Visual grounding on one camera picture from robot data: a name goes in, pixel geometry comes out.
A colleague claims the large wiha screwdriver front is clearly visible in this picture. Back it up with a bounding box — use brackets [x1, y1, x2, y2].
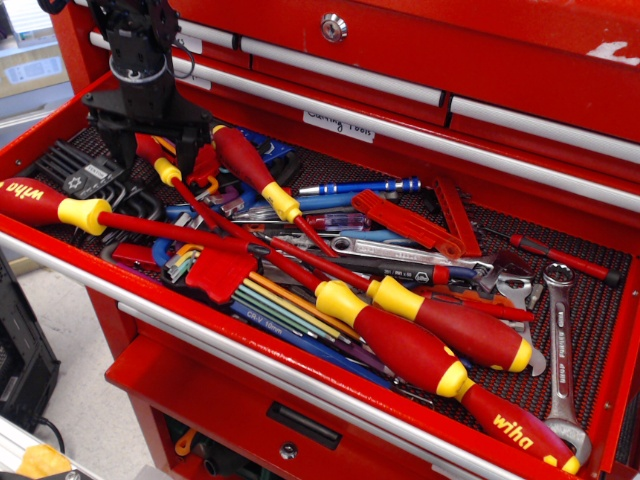
[215, 217, 581, 474]

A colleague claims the large wiha screwdriver left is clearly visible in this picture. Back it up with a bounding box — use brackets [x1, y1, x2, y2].
[1, 177, 270, 257]

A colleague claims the red yellow screwdriver upper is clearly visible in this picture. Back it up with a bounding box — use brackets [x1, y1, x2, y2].
[212, 125, 337, 257]

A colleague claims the blue aluminium precision screwdriver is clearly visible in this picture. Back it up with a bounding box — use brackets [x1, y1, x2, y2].
[298, 177, 422, 196]

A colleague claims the black box on floor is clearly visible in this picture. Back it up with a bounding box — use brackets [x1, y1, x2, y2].
[1, 258, 60, 433]

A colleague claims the clear handle screwdriver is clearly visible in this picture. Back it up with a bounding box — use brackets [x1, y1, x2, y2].
[231, 209, 371, 232]

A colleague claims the slim red black screwdriver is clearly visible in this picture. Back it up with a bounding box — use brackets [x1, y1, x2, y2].
[507, 234, 621, 287]

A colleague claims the red hex key holder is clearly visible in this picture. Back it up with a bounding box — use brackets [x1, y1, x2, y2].
[187, 145, 221, 187]

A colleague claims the red yellow screwdriver right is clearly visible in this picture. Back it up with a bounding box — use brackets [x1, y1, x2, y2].
[269, 238, 534, 373]

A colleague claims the silver adjustable wrench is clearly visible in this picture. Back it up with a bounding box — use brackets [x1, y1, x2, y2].
[330, 236, 533, 309]

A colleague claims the silver combination wrench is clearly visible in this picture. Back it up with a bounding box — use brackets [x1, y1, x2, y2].
[543, 262, 592, 466]

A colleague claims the open red tool drawer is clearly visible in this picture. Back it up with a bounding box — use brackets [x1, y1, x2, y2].
[1, 58, 639, 479]

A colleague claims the rainbow hex key set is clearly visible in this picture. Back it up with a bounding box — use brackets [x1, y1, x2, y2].
[151, 238, 361, 344]

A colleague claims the chrome cabinet lock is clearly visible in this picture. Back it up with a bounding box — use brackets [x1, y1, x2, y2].
[320, 13, 348, 43]

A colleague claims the black torx key set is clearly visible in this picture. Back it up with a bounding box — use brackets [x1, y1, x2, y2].
[36, 140, 164, 220]

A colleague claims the large wiha screwdriver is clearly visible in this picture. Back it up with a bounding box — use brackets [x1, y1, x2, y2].
[1, 177, 270, 257]
[215, 217, 581, 474]

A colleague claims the orange red bit holder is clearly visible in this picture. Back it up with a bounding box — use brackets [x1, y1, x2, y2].
[351, 190, 466, 259]

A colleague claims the white cutting tools label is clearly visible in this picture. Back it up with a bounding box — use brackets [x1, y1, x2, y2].
[303, 111, 376, 144]

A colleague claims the red bit rail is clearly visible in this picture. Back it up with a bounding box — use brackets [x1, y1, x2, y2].
[432, 176, 483, 257]

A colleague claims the white markers label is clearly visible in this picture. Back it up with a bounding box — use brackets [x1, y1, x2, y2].
[176, 34, 203, 54]

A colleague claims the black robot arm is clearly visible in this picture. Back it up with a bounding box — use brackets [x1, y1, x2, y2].
[82, 1, 213, 176]

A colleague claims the small red yellow screwdriver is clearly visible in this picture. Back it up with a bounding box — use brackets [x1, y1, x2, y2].
[135, 133, 218, 231]

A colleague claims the black red wiha screwdriver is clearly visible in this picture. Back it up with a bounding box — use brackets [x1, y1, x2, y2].
[279, 252, 451, 287]

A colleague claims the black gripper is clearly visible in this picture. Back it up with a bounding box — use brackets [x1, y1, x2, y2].
[82, 74, 212, 180]

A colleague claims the red tool chest cabinet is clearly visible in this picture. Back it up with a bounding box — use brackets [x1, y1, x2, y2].
[45, 0, 640, 480]

